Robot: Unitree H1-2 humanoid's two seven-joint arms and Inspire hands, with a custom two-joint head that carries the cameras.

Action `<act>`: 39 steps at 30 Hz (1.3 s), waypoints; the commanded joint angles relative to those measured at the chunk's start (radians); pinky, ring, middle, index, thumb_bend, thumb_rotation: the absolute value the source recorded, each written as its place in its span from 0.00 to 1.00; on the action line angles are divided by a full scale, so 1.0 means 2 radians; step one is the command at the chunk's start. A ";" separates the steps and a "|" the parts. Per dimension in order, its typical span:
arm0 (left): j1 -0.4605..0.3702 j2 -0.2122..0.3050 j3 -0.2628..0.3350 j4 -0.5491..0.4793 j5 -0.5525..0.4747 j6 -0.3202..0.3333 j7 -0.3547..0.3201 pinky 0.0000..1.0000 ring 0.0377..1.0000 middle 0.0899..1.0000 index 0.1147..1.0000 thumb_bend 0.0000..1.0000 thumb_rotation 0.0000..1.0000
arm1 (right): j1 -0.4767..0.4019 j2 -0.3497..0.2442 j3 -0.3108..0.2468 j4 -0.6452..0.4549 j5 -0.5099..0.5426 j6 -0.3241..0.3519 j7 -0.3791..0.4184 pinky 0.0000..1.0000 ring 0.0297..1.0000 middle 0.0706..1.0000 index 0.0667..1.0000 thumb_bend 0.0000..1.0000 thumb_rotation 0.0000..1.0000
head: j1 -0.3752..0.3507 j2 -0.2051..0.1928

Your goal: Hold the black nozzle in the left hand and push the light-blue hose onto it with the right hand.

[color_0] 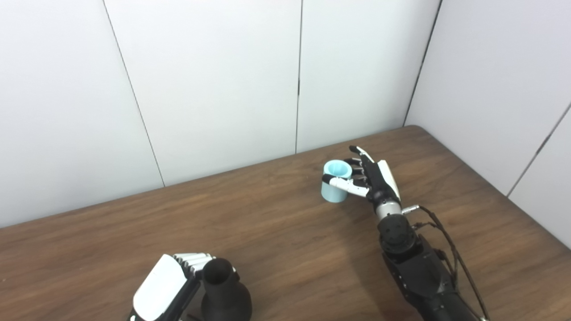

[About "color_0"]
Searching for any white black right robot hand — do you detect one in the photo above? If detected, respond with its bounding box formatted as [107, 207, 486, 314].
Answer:
[322, 145, 402, 210]

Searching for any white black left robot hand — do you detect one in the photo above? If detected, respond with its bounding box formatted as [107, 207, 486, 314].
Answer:
[127, 253, 216, 321]

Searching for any light-blue hose piece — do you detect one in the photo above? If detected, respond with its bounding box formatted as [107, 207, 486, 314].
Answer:
[321, 160, 354, 203]

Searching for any black flared nozzle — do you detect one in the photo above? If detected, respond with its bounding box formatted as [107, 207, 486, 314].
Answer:
[201, 258, 253, 321]

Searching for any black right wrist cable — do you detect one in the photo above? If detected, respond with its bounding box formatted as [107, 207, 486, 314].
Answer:
[401, 204, 491, 321]

